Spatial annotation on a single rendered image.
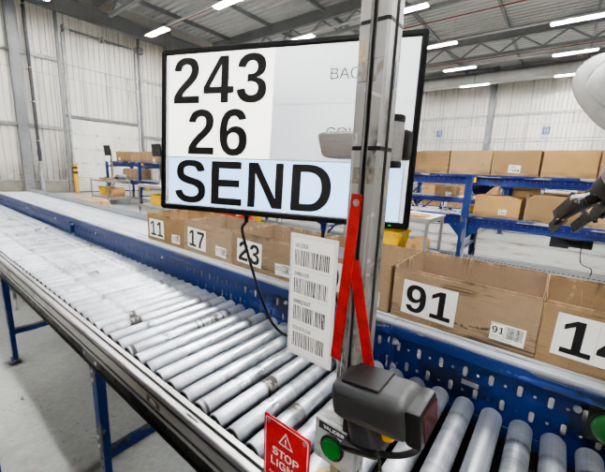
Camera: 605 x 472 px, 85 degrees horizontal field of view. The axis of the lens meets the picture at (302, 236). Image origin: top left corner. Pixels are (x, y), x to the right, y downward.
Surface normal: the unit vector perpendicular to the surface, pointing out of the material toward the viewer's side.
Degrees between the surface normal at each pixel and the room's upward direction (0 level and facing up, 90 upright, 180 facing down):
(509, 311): 90
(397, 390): 8
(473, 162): 90
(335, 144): 90
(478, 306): 90
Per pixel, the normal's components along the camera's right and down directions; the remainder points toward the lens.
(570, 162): -0.60, 0.12
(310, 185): -0.31, 0.11
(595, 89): -0.97, 0.22
